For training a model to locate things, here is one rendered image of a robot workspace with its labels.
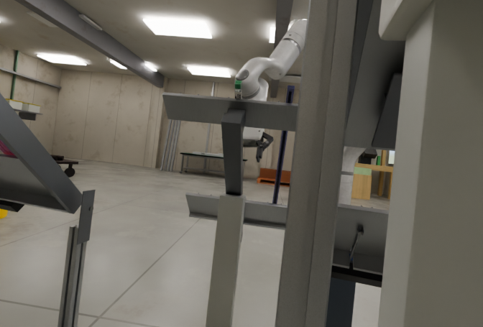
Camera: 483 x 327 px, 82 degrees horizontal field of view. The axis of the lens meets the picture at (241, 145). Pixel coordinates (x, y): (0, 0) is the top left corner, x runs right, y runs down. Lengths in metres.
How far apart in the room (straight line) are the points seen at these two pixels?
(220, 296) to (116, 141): 10.51
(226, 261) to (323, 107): 0.55
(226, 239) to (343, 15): 0.57
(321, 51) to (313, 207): 0.13
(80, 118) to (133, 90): 2.26
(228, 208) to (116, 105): 10.67
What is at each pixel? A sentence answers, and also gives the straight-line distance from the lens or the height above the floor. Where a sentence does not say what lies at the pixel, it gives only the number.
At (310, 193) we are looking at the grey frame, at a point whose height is 0.91.
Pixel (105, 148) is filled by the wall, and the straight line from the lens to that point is 11.33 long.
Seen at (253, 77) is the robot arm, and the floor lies 1.18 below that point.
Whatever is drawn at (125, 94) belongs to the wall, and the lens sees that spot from 11.17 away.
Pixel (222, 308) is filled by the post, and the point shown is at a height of 0.56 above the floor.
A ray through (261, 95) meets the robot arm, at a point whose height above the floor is 1.14.
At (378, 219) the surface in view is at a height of 0.83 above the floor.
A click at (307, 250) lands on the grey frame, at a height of 0.86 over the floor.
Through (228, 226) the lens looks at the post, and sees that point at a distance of 0.70.
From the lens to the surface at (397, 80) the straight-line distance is 0.39.
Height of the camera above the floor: 0.94
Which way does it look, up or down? 1 degrees up
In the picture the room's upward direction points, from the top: 6 degrees clockwise
